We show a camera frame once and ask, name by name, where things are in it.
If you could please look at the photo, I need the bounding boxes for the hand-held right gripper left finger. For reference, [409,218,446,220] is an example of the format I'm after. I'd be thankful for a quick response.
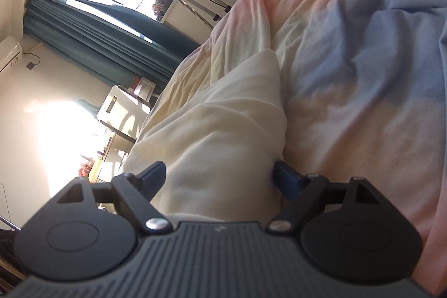
[56,161,172,235]

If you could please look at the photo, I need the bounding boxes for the cream pants with elastic waistband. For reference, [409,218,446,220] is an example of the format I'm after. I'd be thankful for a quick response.
[122,48,289,219]

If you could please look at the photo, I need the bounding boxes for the red and white box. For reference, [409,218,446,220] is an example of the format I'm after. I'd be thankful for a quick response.
[130,75,156,102]

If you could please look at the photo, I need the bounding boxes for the white air conditioner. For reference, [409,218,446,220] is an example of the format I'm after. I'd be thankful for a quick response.
[0,35,23,72]

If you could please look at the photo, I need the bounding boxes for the red flower decoration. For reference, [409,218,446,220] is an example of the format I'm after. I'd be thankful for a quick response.
[78,154,96,179]

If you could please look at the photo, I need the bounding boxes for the teal curtain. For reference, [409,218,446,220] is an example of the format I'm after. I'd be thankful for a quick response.
[24,0,200,93]

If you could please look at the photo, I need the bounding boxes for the black power cable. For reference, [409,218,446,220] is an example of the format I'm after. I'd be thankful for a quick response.
[22,51,43,71]

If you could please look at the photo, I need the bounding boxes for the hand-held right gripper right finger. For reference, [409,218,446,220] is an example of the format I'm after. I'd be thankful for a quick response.
[266,161,382,235]

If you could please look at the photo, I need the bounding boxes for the dried potted plants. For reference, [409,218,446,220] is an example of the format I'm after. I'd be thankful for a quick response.
[151,0,172,22]

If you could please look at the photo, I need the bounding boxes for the metal clothes rack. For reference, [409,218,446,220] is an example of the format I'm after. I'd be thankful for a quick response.
[0,182,22,232]

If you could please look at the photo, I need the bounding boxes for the white desk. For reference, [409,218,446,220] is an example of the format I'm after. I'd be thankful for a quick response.
[88,130,137,180]

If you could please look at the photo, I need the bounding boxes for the bed with pastel sheet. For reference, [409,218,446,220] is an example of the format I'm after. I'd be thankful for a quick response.
[138,0,447,297]

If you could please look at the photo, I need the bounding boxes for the dark chair with white back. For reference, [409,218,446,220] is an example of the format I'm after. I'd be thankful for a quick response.
[95,84,155,142]

